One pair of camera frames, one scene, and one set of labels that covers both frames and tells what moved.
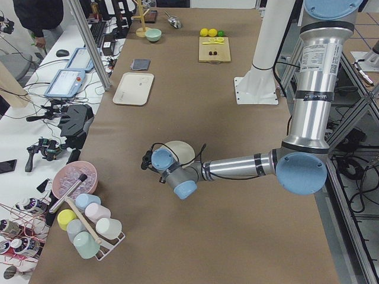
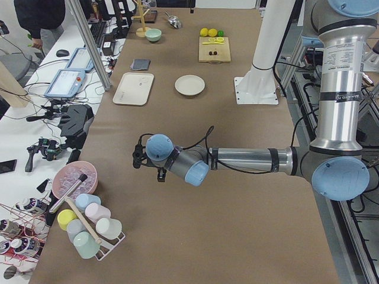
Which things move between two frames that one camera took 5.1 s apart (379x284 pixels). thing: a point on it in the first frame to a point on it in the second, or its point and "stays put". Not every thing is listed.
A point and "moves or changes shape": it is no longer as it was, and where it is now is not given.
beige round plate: x=184 y=153 moves or changes shape
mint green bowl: x=153 y=34 stays put
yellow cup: x=64 y=216 stays put
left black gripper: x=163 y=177 stays put
